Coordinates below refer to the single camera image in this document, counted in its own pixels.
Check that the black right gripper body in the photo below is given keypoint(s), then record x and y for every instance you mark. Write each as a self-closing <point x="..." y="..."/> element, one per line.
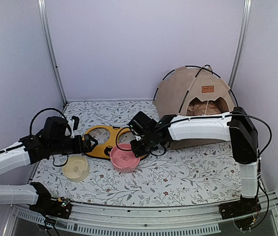
<point x="147" y="141"/>

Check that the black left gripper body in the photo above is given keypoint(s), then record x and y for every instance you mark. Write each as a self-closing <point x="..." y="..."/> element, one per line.
<point x="58" y="146"/>

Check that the yellow double bowl holder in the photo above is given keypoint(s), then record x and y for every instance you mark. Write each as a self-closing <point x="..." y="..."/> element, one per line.
<point x="106" y="135"/>

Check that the pink pet bowl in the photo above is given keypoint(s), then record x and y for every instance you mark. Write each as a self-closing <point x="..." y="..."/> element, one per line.
<point x="123" y="161"/>

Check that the cream pet bowl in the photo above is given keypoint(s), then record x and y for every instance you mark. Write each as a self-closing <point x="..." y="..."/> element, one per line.
<point x="76" y="169"/>

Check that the brown patterned pillow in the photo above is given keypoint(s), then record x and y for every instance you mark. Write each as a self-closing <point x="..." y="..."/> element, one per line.
<point x="203" y="108"/>

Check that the beige fabric pet tent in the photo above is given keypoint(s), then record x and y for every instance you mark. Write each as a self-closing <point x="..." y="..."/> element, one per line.
<point x="198" y="98"/>

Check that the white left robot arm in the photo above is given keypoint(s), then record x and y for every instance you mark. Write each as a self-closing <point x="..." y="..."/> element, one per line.
<point x="24" y="152"/>

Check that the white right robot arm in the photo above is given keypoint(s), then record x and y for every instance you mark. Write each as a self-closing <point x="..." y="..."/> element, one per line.
<point x="235" y="127"/>

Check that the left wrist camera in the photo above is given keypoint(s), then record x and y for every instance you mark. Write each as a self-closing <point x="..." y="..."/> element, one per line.
<point x="73" y="124"/>

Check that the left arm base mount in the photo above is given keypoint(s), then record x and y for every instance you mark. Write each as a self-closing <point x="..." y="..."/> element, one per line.
<point x="47" y="206"/>

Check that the front aluminium rail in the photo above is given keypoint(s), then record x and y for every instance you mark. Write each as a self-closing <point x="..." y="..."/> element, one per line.
<point x="200" y="220"/>

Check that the right metal frame post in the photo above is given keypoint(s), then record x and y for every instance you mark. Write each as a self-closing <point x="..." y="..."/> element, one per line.
<point x="241" y="41"/>

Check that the metal frame post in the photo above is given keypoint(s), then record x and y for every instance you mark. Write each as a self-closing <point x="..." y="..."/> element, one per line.
<point x="47" y="34"/>
<point x="241" y="41"/>

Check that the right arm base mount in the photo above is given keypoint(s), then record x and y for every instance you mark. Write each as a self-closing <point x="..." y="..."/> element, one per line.
<point x="246" y="208"/>

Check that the left metal frame post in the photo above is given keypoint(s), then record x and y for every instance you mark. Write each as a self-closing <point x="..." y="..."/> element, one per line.
<point x="47" y="34"/>

